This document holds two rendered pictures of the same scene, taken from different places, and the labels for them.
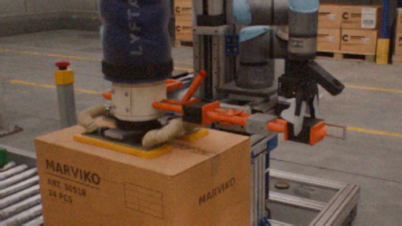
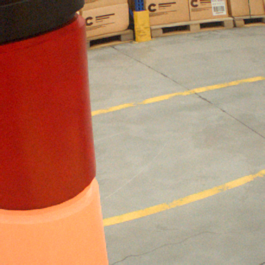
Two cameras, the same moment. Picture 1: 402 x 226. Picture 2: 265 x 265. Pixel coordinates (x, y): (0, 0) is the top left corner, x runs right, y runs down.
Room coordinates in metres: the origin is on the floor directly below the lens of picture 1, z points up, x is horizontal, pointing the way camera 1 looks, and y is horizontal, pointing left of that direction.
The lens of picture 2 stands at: (1.96, 2.09, 2.38)
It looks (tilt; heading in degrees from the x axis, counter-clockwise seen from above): 23 degrees down; 308
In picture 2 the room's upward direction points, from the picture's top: 4 degrees counter-clockwise
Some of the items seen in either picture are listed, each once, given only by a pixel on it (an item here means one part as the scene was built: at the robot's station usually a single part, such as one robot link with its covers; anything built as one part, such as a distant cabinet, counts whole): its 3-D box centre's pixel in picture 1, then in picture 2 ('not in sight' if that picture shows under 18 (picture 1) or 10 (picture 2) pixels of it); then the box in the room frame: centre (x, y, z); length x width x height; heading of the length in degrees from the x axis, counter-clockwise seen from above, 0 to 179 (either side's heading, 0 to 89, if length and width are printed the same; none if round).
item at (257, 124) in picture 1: (261, 124); not in sight; (1.41, -0.05, 1.07); 0.07 x 0.07 x 0.04; 57
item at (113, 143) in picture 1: (120, 138); not in sight; (1.59, 0.39, 0.97); 0.34 x 0.10 x 0.05; 57
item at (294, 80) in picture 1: (298, 75); not in sight; (1.36, -0.15, 1.22); 0.09 x 0.08 x 0.12; 57
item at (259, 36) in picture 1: (255, 43); not in sight; (2.05, -0.05, 1.20); 0.13 x 0.12 x 0.14; 88
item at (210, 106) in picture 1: (201, 111); not in sight; (1.53, 0.13, 1.07); 0.10 x 0.08 x 0.06; 147
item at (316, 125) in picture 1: (304, 130); not in sight; (1.34, -0.16, 1.07); 0.08 x 0.07 x 0.05; 57
